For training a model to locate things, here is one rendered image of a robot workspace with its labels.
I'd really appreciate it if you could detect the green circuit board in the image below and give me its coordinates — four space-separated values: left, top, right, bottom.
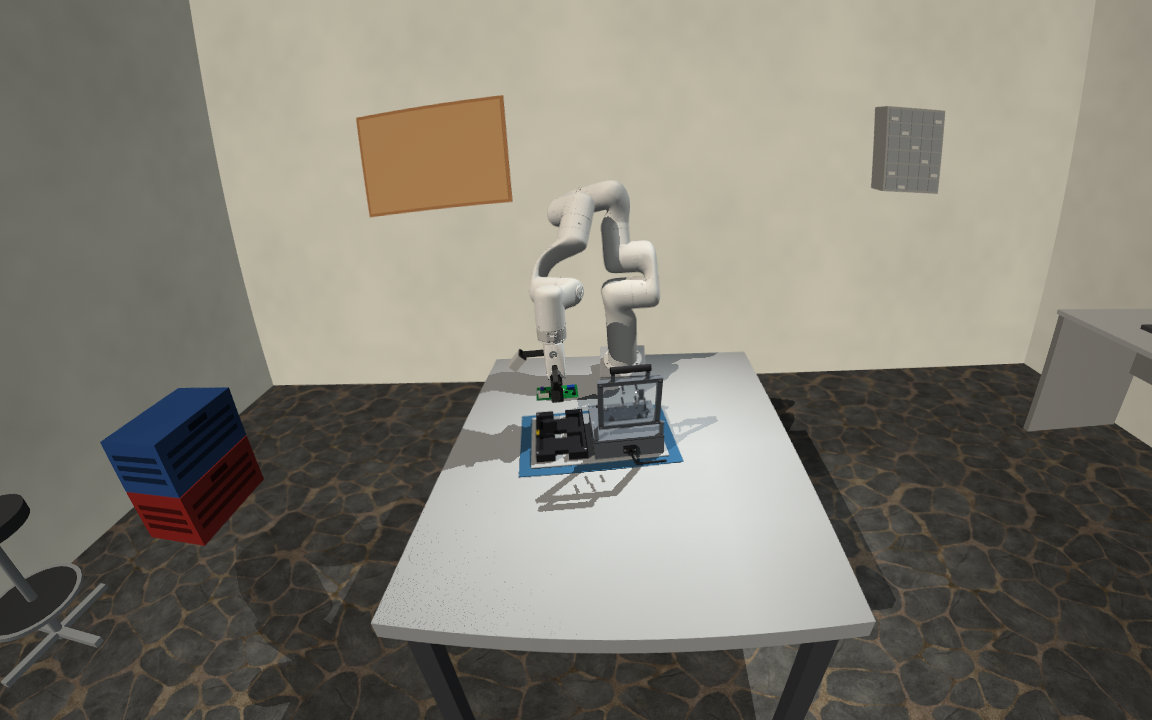
537 384 578 401

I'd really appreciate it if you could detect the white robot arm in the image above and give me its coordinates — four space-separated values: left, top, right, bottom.
529 180 660 370

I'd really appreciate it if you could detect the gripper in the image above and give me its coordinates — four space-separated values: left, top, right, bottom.
538 336 567 403

